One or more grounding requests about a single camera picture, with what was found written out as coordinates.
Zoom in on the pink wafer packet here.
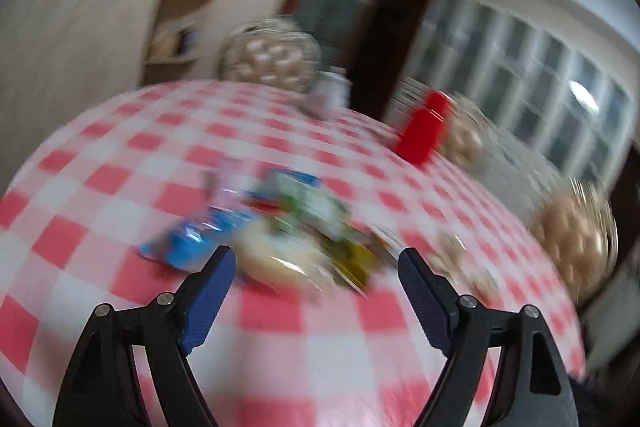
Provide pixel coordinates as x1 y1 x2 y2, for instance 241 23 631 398
205 156 245 211

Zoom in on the beige tufted chair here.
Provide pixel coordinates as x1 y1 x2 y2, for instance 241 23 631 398
218 15 321 92
437 94 494 174
529 178 618 306

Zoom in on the white teapot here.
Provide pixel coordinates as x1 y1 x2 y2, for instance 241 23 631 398
300 66 352 120

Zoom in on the red thermos jug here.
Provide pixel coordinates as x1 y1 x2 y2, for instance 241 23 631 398
393 90 451 168

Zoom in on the beige tufted chair middle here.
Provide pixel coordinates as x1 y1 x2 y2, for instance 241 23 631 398
437 94 494 174

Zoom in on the wooden corner shelf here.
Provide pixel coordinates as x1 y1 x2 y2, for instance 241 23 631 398
140 0 213 87

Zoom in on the beige tufted chair right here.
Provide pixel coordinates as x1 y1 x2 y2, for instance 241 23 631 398
529 178 618 306

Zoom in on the white glass door cabinet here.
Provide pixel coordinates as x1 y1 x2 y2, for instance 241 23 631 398
383 0 636 187

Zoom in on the clear bag of nuts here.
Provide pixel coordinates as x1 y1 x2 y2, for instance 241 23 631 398
426 231 499 303

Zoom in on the clear packaged round cake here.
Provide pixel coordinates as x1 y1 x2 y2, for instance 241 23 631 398
232 218 383 295

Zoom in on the green white snack packet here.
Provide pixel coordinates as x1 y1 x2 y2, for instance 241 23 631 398
247 168 349 242

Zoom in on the blue snack packet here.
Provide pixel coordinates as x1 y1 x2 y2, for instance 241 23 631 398
138 207 256 273

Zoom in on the beige tufted chair left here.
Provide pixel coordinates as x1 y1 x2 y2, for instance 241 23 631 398
218 15 321 92

